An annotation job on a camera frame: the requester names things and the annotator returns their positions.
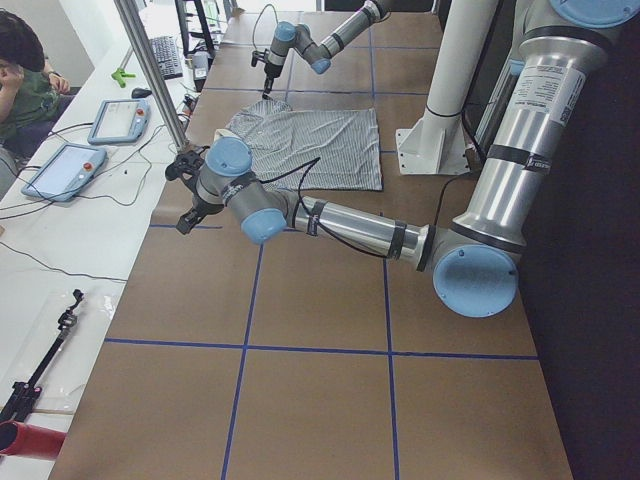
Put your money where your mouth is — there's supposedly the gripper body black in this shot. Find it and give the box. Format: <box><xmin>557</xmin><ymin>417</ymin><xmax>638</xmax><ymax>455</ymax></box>
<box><xmin>192</xmin><ymin>196</ymin><xmax>220</xmax><ymax>220</ymax></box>
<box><xmin>264</xmin><ymin>62</ymin><xmax>280</xmax><ymax>80</ymax></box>

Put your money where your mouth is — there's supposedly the striped polo shirt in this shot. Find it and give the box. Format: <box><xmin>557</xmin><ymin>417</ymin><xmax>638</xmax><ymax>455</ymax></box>
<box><xmin>214</xmin><ymin>100</ymin><xmax>383</xmax><ymax>191</ymax></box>

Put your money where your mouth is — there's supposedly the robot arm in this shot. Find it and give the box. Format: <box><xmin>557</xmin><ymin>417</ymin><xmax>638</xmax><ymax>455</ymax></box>
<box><xmin>165</xmin><ymin>1</ymin><xmax>639</xmax><ymax>317</ymax></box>
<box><xmin>251</xmin><ymin>0</ymin><xmax>393</xmax><ymax>99</ymax></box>

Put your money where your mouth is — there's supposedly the black keyboard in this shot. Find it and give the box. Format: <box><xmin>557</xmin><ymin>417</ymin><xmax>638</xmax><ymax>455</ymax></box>
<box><xmin>149</xmin><ymin>36</ymin><xmax>183</xmax><ymax>79</ymax></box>

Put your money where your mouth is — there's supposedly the far teach pendant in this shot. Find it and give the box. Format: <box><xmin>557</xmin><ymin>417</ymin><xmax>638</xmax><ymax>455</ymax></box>
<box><xmin>87</xmin><ymin>99</ymin><xmax>150</xmax><ymax>145</ymax></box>

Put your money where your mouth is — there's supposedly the teach pendant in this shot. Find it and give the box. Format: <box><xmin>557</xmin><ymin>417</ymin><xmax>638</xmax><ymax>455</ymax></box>
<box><xmin>87</xmin><ymin>99</ymin><xmax>150</xmax><ymax>145</ymax></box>
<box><xmin>21</xmin><ymin>143</ymin><xmax>107</xmax><ymax>202</ymax></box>

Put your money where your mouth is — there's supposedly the near teach pendant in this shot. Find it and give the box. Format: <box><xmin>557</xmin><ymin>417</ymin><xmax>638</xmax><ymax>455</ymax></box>
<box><xmin>21</xmin><ymin>143</ymin><xmax>107</xmax><ymax>202</ymax></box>

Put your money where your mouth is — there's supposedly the black computer mouse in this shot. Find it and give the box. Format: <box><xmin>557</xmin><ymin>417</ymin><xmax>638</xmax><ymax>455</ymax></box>
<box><xmin>131</xmin><ymin>87</ymin><xmax>152</xmax><ymax>99</ymax></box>

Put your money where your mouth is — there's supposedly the green plastic clamp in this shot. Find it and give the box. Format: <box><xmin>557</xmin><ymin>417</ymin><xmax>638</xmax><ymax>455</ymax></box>
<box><xmin>111</xmin><ymin>68</ymin><xmax>136</xmax><ymax>88</ymax></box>

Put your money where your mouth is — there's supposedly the white mounting column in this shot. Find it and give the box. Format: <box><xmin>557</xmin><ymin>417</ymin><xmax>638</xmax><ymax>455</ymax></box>
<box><xmin>396</xmin><ymin>0</ymin><xmax>498</xmax><ymax>175</ymax></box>

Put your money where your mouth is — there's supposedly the seated person green shirt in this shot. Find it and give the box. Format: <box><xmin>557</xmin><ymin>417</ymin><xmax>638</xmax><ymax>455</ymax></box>
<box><xmin>1</xmin><ymin>9</ymin><xmax>73</xmax><ymax>157</ymax></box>

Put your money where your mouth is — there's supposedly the red cylinder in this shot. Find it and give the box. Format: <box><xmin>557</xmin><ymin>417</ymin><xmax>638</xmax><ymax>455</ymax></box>
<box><xmin>1</xmin><ymin>421</ymin><xmax>66</xmax><ymax>460</ymax></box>

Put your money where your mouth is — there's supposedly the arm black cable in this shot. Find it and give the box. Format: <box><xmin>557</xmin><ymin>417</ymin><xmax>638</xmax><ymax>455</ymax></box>
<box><xmin>249</xmin><ymin>156</ymin><xmax>396</xmax><ymax>261</ymax></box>

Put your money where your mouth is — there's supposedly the aluminium frame post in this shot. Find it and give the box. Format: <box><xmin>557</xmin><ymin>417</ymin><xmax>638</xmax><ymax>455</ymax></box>
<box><xmin>114</xmin><ymin>0</ymin><xmax>188</xmax><ymax>153</ymax></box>

